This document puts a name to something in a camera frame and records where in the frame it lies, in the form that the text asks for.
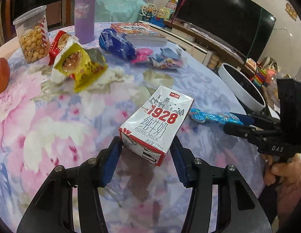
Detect blue candy wrapper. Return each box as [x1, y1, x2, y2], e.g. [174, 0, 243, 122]
[189, 108, 243, 125]

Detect white milk carton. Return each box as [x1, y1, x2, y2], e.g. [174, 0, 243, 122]
[119, 85, 194, 166]

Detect pink plastic wrapper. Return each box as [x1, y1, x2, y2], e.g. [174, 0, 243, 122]
[131, 48, 153, 64]

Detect white tissue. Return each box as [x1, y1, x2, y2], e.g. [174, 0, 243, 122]
[31, 66, 134, 102]

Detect yellow snack bag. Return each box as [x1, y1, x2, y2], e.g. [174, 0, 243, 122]
[51, 39, 108, 93]

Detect red snack bag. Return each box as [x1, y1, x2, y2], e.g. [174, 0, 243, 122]
[48, 30, 71, 66]

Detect white round trash bin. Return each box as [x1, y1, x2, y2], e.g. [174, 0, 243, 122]
[218, 63, 266, 113]

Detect person's right hand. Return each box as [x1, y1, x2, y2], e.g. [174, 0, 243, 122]
[261, 154, 301, 216]

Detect floral tablecloth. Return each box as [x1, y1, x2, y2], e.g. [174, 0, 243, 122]
[0, 22, 266, 233]

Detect white TV cabinet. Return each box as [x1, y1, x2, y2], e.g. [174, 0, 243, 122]
[150, 23, 255, 78]

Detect black flat screen television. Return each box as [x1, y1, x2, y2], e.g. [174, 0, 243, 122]
[176, 0, 276, 61]

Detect colourful foil wrapper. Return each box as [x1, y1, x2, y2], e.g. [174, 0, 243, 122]
[149, 48, 184, 70]

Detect red apple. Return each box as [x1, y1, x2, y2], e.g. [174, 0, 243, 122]
[0, 57, 10, 94]

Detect colourful children's book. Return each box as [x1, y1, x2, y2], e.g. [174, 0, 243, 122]
[111, 23, 167, 47]

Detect toy ferris wheel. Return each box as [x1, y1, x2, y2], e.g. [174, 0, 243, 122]
[139, 3, 158, 21]

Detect clear jar of snacks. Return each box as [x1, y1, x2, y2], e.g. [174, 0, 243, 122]
[13, 5, 50, 64]

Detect teal cloth covered furniture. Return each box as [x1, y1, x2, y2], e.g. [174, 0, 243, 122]
[95, 0, 146, 23]

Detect purple water bottle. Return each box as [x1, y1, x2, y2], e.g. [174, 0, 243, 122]
[74, 0, 96, 44]

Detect rainbow stacking ring toy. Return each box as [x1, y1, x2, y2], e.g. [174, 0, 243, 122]
[250, 69, 266, 88]

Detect wooden sliding door frame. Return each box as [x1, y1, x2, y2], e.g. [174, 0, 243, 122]
[1, 0, 74, 41]

